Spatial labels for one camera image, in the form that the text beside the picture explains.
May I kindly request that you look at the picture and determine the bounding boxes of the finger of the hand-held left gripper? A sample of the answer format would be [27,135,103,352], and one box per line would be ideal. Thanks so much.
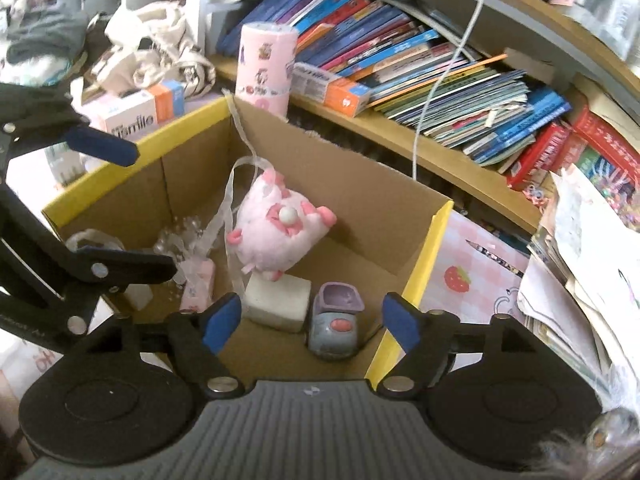
[62,247,178,332]
[0,82,140,167]

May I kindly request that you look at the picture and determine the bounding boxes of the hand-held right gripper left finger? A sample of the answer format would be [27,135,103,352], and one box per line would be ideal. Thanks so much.
[52,292,246,400]

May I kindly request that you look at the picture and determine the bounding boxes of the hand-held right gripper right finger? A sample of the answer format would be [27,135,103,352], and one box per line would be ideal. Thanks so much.
[372,291,581,400]

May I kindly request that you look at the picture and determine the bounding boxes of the small pink case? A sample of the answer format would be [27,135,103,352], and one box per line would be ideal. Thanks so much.
[179,259,217,313]

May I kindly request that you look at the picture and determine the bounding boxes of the pearl ribbon hair accessory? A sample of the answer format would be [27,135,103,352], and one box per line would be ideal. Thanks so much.
[152,94,273,306]

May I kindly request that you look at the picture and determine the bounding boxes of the white foam block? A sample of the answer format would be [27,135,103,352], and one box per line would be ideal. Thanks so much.
[242,272,312,333]

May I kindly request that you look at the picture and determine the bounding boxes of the small blue toy car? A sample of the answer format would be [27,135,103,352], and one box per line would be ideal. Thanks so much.
[306,282,364,359]

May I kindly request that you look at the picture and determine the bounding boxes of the pink plush pig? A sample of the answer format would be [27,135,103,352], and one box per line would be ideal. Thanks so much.
[225,169,338,282]

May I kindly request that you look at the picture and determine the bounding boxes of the yellow cardboard box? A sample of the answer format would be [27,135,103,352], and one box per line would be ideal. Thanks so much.
[42,94,455,393]

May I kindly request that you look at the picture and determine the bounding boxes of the pink checked desktop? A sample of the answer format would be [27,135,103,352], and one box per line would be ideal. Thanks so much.
[0,145,533,411]

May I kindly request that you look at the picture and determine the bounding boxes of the white orange medicine box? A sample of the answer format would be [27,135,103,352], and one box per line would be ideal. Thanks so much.
[87,80,187,142]

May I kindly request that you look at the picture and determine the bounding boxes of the patterned pencil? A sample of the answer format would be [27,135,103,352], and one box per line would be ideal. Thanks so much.
[465,239,523,276]

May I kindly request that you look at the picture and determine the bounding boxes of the beige cloth bag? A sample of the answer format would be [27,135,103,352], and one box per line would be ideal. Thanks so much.
[92,0,218,98]

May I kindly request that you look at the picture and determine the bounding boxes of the grey cloth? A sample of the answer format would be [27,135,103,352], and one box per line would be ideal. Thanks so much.
[7,7,91,63]

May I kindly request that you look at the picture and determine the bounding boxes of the bookshelf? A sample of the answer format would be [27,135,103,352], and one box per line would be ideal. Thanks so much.
[55,0,640,236]

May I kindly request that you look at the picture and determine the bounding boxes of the stack of papers and booklets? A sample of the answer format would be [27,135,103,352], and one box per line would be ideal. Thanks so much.
[517,165,640,401]

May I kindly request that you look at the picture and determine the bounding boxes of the pink cylindrical container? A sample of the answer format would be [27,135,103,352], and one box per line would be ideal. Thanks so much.
[235,21,299,121]

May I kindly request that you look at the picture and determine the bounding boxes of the flat white orange box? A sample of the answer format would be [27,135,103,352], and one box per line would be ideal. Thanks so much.
[290,61,373,118]

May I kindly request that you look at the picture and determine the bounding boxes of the red boxed books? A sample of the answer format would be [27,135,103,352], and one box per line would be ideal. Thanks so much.
[505,107,640,233]

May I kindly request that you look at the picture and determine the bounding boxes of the row of children's books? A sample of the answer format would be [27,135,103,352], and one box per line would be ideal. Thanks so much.
[217,0,573,168]

